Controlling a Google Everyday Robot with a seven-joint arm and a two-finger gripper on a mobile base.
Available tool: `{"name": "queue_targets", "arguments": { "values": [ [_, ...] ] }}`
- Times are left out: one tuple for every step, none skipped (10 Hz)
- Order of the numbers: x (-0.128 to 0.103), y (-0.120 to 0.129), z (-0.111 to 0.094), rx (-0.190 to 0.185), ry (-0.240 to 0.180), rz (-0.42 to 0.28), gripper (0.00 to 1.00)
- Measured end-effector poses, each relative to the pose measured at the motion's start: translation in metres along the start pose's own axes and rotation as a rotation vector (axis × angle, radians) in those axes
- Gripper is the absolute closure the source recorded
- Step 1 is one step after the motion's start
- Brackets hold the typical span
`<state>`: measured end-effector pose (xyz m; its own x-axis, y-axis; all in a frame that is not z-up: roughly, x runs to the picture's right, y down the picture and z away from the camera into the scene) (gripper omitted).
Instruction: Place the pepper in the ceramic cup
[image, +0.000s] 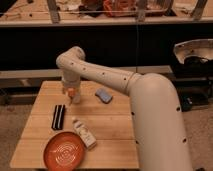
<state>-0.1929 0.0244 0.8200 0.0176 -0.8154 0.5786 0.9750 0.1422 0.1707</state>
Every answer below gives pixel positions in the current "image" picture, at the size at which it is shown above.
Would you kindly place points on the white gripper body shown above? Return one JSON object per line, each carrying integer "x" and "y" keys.
{"x": 70, "y": 85}

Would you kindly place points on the orange pepper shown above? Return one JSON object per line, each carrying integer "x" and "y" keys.
{"x": 71, "y": 94}

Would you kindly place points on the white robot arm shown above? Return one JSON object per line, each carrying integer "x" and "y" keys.
{"x": 158, "y": 124}

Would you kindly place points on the black rectangular block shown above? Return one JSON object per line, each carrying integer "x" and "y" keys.
{"x": 58, "y": 117}

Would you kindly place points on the blue sponge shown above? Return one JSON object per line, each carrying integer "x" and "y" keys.
{"x": 104, "y": 96}

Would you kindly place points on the wooden table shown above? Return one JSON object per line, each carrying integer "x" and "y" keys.
{"x": 110, "y": 124}

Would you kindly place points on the white plastic bottle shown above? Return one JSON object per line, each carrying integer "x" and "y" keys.
{"x": 87, "y": 137}

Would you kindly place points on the orange ribbed plate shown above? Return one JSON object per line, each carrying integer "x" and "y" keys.
{"x": 64, "y": 152}

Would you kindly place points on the silver machine at right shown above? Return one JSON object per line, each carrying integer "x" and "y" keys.
{"x": 193, "y": 64}

